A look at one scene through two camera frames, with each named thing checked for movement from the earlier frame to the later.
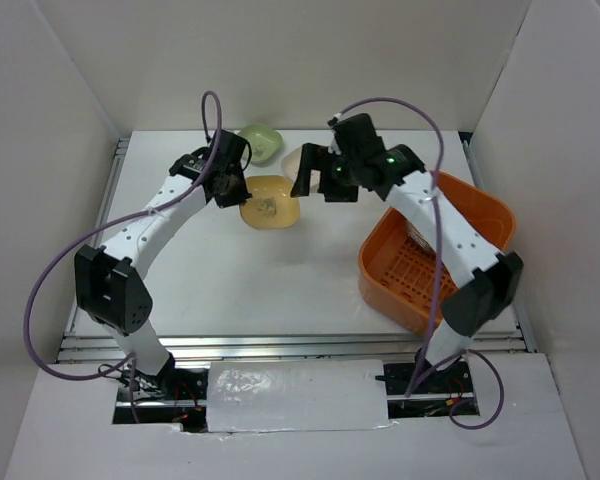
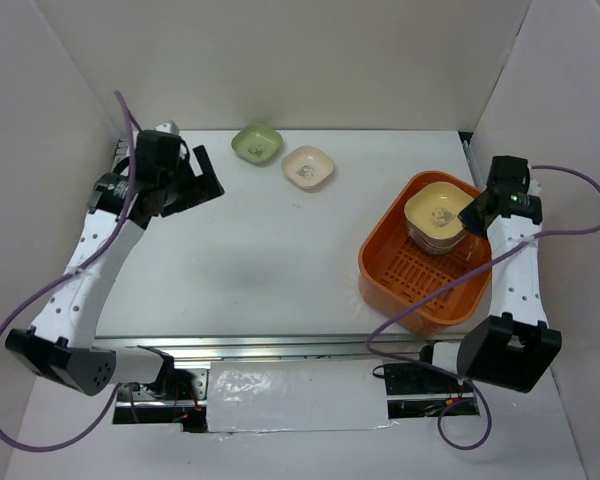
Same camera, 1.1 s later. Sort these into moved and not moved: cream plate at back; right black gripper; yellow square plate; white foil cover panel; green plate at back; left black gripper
Moved: yellow square plate; right black gripper; left black gripper
Not moved: white foil cover panel; green plate at back; cream plate at back
